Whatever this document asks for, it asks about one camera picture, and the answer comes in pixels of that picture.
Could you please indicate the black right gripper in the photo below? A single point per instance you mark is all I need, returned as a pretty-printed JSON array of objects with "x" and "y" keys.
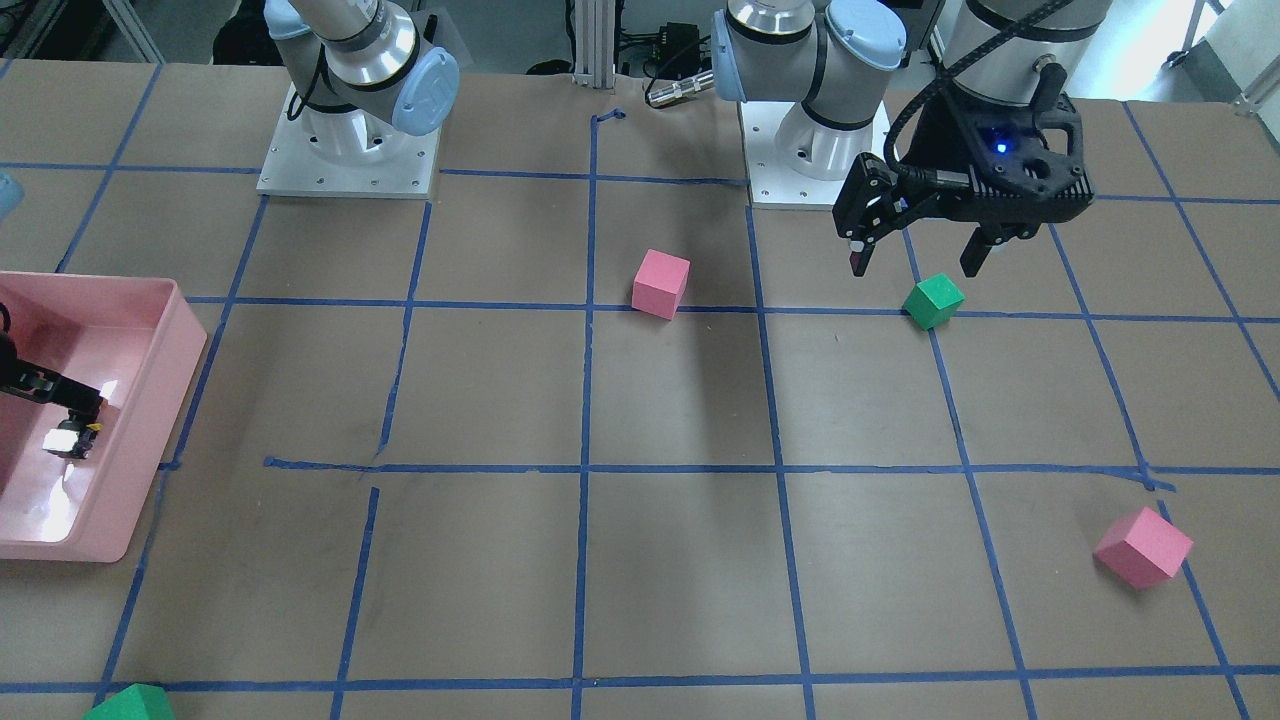
[{"x": 28, "y": 384}]

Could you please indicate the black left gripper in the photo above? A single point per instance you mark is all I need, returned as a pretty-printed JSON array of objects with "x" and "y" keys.
[{"x": 937, "y": 137}]

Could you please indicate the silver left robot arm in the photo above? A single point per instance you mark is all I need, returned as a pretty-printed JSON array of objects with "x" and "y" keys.
[{"x": 836, "y": 63}]

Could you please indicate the green cube near left arm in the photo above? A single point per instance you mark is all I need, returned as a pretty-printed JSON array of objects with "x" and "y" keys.
[{"x": 933, "y": 301}]

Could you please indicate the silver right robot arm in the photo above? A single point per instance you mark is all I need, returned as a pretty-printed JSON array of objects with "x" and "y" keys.
[{"x": 181, "y": 172}]

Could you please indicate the pink plastic bin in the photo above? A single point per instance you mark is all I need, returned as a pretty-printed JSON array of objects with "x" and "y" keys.
[{"x": 95, "y": 368}]

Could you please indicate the pink cube near centre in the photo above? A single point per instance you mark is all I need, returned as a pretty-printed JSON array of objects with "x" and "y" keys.
[{"x": 659, "y": 284}]

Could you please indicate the pink cube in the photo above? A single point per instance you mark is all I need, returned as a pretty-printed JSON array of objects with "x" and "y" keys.
[
  {"x": 659, "y": 284},
  {"x": 1143, "y": 549}
]

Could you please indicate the green cube near bin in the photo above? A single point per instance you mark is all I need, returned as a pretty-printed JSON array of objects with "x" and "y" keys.
[{"x": 137, "y": 701}]

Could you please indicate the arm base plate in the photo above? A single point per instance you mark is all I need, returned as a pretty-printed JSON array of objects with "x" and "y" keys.
[
  {"x": 346, "y": 156},
  {"x": 796, "y": 163}
]

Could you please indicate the aluminium frame post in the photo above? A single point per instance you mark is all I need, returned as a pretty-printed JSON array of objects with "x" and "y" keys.
[{"x": 594, "y": 35}]

